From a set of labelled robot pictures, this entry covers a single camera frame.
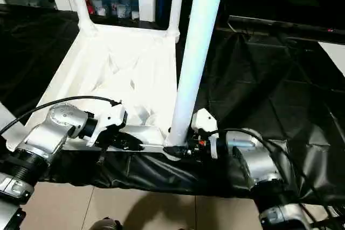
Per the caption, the white plastic table top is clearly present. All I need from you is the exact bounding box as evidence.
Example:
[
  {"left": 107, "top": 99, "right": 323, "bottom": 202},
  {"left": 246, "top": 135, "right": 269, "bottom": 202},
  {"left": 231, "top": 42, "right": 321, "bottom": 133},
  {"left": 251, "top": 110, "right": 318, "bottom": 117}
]
[{"left": 5, "top": 23, "right": 187, "bottom": 161}]

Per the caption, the white plastic table leg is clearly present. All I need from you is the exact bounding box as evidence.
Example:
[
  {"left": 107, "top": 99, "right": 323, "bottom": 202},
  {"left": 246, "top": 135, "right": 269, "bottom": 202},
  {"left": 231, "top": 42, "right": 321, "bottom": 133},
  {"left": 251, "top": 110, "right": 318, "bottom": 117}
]
[
  {"left": 64, "top": 0, "right": 99, "bottom": 37},
  {"left": 166, "top": 0, "right": 187, "bottom": 42},
  {"left": 166, "top": 0, "right": 228, "bottom": 156},
  {"left": 0, "top": 102, "right": 19, "bottom": 137}
]

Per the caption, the dark left robot foot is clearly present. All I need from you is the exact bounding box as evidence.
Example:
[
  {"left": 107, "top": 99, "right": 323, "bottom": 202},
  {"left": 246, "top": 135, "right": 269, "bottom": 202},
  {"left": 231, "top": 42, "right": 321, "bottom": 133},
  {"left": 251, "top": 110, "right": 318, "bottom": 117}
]
[{"left": 89, "top": 218, "right": 123, "bottom": 230}]

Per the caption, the black work mat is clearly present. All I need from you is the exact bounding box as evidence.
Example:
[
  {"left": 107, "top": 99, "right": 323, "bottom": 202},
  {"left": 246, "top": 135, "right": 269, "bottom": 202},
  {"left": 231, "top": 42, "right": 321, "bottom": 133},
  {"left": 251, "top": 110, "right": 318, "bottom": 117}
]
[{"left": 0, "top": 4, "right": 345, "bottom": 201}]

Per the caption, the white flat board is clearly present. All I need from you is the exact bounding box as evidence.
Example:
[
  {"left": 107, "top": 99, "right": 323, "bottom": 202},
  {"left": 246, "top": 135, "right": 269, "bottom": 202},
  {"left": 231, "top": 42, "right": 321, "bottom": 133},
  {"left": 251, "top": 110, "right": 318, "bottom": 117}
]
[{"left": 319, "top": 41, "right": 345, "bottom": 78}]

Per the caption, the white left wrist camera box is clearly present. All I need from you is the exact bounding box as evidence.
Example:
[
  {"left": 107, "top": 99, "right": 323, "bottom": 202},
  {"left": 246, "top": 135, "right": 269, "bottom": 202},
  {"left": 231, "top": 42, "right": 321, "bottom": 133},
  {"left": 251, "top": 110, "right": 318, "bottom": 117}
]
[{"left": 86, "top": 103, "right": 129, "bottom": 148}]

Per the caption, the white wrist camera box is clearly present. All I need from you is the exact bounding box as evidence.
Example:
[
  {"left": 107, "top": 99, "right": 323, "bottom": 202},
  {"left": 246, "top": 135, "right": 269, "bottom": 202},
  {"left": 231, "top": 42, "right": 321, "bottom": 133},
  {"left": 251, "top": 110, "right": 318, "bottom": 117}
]
[
  {"left": 191, "top": 108, "right": 219, "bottom": 159},
  {"left": 86, "top": 103, "right": 129, "bottom": 148}
]

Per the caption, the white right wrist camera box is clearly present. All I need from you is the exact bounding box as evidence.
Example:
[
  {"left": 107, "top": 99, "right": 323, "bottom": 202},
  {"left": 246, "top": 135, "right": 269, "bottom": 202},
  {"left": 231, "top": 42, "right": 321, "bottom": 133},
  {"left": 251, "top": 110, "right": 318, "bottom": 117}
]
[{"left": 191, "top": 108, "right": 219, "bottom": 159}]

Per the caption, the black rail bar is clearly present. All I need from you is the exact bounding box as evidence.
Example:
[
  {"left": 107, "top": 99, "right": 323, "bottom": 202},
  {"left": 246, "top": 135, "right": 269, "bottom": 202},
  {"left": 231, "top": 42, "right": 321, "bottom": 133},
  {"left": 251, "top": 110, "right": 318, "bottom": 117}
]
[{"left": 229, "top": 16, "right": 345, "bottom": 45}]

